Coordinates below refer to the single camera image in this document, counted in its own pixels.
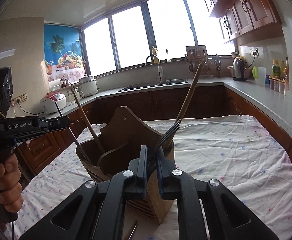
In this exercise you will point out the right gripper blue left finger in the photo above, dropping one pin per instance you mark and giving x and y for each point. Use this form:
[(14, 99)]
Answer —
[(95, 210)]

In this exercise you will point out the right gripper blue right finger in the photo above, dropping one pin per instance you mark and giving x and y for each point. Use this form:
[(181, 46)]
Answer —
[(207, 210)]

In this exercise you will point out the wooden chopstick one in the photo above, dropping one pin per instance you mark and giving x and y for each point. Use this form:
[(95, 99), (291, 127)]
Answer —
[(85, 119)]

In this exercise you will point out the steel fork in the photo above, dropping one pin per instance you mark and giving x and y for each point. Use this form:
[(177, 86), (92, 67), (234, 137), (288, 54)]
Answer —
[(164, 138)]

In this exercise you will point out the wooden chopstick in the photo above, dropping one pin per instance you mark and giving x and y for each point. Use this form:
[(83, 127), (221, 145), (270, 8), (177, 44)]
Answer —
[(188, 98)]

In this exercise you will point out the steel chopstick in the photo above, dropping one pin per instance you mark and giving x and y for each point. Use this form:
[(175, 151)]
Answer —
[(72, 135)]

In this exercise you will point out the kitchen faucet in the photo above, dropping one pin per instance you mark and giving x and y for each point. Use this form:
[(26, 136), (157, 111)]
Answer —
[(159, 67)]

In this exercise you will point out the person's left hand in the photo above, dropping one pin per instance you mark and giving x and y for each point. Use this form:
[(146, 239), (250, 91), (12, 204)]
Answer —
[(10, 188)]

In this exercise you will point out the white pink rice cooker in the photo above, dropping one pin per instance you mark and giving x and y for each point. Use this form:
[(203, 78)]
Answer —
[(48, 103)]

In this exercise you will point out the wooden utensil holder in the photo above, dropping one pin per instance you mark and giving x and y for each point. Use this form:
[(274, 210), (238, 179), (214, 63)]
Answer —
[(122, 138)]

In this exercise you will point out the white floral tablecloth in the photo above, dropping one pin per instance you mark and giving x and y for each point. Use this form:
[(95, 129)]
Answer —
[(234, 149)]

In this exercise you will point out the small white appliance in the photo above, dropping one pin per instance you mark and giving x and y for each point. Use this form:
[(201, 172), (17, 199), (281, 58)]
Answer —
[(74, 90)]

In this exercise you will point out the white tall cooker pot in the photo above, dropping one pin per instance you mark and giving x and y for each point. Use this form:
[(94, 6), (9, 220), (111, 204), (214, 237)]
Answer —
[(88, 85)]

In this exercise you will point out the tropical fruit poster blind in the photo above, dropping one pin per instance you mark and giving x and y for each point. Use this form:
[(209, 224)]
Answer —
[(62, 53)]

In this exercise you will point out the lower wooden cabinets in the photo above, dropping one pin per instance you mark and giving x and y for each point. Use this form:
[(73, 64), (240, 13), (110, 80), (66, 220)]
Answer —
[(207, 101)]

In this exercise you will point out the wooden cabinets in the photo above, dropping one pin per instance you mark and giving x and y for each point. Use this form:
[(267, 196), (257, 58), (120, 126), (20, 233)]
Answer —
[(246, 21), (207, 101)]

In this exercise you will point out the steel sink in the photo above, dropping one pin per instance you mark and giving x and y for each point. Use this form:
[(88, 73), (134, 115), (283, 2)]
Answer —
[(154, 84)]

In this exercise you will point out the steel electric kettle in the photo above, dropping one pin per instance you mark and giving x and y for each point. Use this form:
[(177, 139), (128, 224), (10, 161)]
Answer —
[(239, 69)]

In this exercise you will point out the spice jar set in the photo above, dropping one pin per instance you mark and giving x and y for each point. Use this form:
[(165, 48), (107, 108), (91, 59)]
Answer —
[(281, 86)]

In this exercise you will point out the white cup green lid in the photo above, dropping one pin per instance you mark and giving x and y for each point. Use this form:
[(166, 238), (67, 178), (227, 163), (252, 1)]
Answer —
[(259, 74)]

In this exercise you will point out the knife and utensil rack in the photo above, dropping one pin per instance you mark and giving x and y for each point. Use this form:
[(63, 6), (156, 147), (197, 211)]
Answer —
[(196, 55)]

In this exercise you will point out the green yellow drink bottle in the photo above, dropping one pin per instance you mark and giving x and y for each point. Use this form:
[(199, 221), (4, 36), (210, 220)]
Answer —
[(276, 71)]

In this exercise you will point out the yellow soap bottle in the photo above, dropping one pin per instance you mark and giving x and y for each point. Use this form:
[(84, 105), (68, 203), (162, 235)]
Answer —
[(154, 53)]

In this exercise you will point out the upper wooden cabinets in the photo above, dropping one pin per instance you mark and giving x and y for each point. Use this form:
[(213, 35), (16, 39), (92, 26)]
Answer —
[(246, 21)]

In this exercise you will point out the wall power socket left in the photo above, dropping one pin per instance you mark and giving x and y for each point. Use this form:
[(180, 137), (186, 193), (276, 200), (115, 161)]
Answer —
[(19, 99)]

